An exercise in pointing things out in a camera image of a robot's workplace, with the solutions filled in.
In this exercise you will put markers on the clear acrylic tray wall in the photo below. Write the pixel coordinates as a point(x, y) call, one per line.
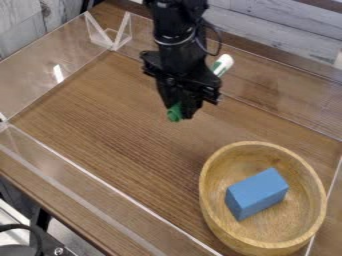
point(129, 170)

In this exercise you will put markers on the black metal table frame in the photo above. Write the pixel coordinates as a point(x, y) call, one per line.
point(24, 223)

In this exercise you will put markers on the clear acrylic corner bracket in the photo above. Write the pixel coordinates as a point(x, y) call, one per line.
point(110, 38)

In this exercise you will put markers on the blue foam block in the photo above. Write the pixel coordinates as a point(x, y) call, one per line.
point(256, 193)

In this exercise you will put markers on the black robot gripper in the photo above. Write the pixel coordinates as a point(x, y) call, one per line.
point(185, 79)

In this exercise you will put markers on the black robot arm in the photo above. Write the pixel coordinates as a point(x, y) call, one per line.
point(178, 19)

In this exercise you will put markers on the brown wooden bowl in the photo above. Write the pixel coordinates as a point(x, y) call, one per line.
point(281, 229)

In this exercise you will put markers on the green and white marker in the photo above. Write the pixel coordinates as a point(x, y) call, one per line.
point(219, 68)

